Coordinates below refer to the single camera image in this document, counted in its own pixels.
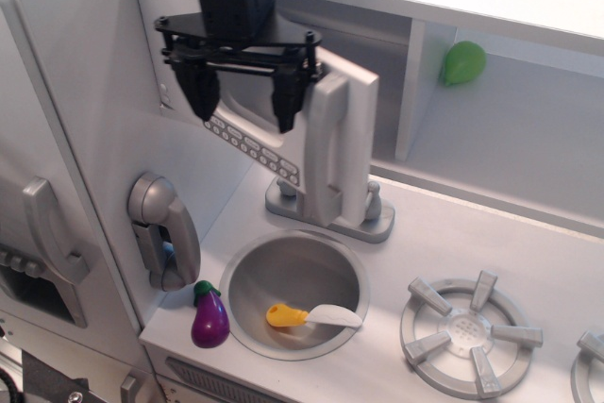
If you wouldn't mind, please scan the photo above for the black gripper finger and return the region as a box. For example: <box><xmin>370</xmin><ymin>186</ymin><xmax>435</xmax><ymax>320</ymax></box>
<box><xmin>174</xmin><ymin>62</ymin><xmax>220</xmax><ymax>121</ymax></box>
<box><xmin>271</xmin><ymin>69</ymin><xmax>308</xmax><ymax>134</ymax></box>

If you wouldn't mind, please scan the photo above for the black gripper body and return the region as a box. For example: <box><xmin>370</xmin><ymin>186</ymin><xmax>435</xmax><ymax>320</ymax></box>
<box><xmin>155</xmin><ymin>0</ymin><xmax>321</xmax><ymax>87</ymax></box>

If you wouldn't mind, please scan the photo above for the white toy microwave door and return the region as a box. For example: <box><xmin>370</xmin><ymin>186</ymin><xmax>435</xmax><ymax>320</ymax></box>
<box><xmin>204</xmin><ymin>47</ymin><xmax>379</xmax><ymax>226</ymax></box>

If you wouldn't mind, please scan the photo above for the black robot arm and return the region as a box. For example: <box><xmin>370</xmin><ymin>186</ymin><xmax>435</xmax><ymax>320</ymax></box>
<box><xmin>155</xmin><ymin>0</ymin><xmax>322</xmax><ymax>133</ymax></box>

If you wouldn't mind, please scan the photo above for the grey toy faucet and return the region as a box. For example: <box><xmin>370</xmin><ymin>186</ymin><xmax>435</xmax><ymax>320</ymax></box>
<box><xmin>265</xmin><ymin>177</ymin><xmax>395</xmax><ymax>243</ymax></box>

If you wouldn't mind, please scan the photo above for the green toy pear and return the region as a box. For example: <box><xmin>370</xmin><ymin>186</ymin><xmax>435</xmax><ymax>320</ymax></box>
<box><xmin>443</xmin><ymin>41</ymin><xmax>487</xmax><ymax>86</ymax></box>

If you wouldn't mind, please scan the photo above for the round steel sink bowl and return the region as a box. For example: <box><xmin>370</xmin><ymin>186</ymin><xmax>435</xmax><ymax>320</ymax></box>
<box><xmin>219</xmin><ymin>230</ymin><xmax>370</xmax><ymax>361</ymax></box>

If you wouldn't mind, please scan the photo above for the white toy kitchen cabinet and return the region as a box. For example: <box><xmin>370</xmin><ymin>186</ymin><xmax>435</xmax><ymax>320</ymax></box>
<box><xmin>1</xmin><ymin>0</ymin><xmax>603</xmax><ymax>402</ymax></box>

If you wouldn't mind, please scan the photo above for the purple toy eggplant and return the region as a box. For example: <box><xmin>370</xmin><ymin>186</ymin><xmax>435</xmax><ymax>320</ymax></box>
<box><xmin>191</xmin><ymin>280</ymin><xmax>230</xmax><ymax>348</ymax></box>

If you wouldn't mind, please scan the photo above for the grey toy stove burner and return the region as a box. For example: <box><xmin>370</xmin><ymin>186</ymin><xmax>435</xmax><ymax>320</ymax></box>
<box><xmin>400</xmin><ymin>271</ymin><xmax>544</xmax><ymax>400</ymax></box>

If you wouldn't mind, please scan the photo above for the grey toy wall phone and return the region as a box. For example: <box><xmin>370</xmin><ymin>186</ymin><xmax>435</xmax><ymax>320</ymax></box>
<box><xmin>127</xmin><ymin>172</ymin><xmax>201</xmax><ymax>292</ymax></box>

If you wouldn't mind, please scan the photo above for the grey fridge door handle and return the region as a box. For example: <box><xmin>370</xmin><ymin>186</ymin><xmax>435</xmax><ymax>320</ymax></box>
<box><xmin>22</xmin><ymin>176</ymin><xmax>90</xmax><ymax>285</ymax></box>

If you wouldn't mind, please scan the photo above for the yellow handled toy knife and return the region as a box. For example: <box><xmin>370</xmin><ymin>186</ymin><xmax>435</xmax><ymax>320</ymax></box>
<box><xmin>265</xmin><ymin>303</ymin><xmax>363</xmax><ymax>328</ymax></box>

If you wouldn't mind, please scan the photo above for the grey oven door handle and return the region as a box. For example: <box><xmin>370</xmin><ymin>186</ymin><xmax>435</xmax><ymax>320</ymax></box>
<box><xmin>120</xmin><ymin>375</ymin><xmax>142</xmax><ymax>403</ymax></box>

